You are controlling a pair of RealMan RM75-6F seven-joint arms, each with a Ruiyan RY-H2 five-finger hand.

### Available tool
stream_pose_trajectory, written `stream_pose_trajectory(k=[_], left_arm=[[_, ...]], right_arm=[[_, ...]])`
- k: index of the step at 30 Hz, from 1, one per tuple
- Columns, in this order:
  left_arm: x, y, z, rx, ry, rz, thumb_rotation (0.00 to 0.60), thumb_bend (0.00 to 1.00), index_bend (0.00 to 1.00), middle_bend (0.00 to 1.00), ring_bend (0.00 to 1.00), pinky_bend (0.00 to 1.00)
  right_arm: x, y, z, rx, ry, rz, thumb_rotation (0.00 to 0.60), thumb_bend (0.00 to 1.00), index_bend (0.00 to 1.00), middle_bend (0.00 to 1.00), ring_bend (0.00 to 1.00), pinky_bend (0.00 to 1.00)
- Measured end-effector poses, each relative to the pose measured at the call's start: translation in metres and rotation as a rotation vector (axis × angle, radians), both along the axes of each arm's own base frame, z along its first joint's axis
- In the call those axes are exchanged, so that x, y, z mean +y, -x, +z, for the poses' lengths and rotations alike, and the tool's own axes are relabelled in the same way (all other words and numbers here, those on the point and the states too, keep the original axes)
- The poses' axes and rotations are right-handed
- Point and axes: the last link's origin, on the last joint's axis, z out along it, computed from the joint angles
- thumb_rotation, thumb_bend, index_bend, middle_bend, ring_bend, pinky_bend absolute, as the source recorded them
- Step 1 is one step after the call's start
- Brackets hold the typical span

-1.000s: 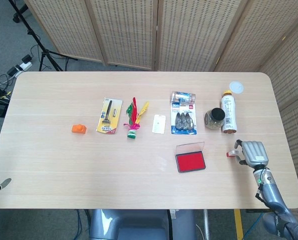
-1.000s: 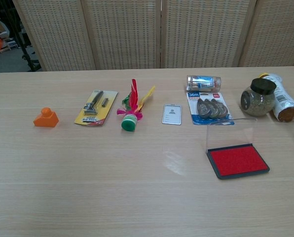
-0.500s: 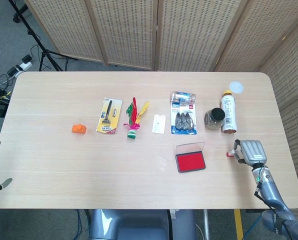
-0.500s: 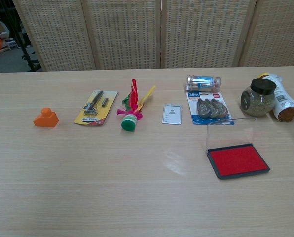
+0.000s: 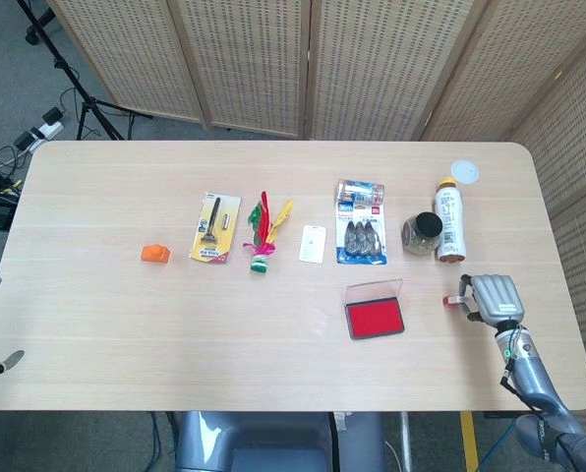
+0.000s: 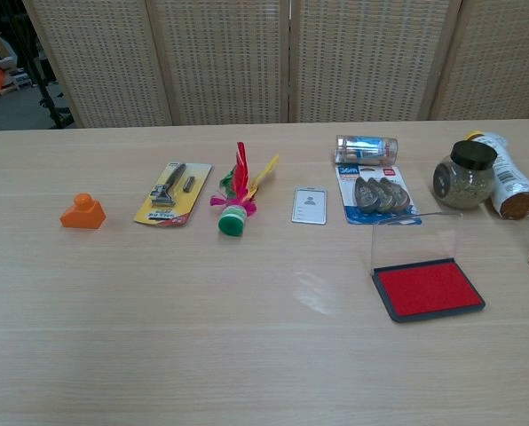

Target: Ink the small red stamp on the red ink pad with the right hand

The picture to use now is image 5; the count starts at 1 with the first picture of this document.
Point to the clear toothpick canister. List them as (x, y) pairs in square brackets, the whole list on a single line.
[(362, 193)]

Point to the grey robot torso base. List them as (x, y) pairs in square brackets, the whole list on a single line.
[(273, 442)]

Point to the wooden rattan folding screen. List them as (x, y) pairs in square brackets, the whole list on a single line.
[(371, 64)]

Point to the small red block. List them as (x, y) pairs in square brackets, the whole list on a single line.
[(451, 301)]

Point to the glass spice jar black lid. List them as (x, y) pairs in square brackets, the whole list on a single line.
[(423, 233)]

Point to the blue correction tape pack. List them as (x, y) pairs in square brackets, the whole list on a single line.
[(362, 238)]

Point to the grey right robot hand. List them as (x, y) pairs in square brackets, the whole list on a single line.
[(500, 297)]

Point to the black tripod stand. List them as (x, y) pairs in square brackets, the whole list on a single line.
[(84, 98)]

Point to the orange plastic stamp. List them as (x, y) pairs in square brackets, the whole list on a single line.
[(155, 254)]

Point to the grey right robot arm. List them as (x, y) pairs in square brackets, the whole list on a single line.
[(536, 376)]

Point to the white labelled drink bottle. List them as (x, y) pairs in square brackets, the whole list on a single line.
[(450, 221)]

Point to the red ink pad clear lid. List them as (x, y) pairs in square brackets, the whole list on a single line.
[(375, 319)]

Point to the white ID card holder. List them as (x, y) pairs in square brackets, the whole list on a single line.
[(312, 244)]

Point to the white round lid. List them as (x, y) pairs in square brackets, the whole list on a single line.
[(466, 172)]

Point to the razor in yellow blister pack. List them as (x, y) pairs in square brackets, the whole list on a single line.
[(215, 228)]

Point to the metal table leg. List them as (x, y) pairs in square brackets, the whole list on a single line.
[(406, 442)]

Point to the colourful feather shuttlecock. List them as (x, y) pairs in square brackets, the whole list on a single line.
[(259, 263)]

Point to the white power strip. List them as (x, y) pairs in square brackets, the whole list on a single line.
[(42, 133)]

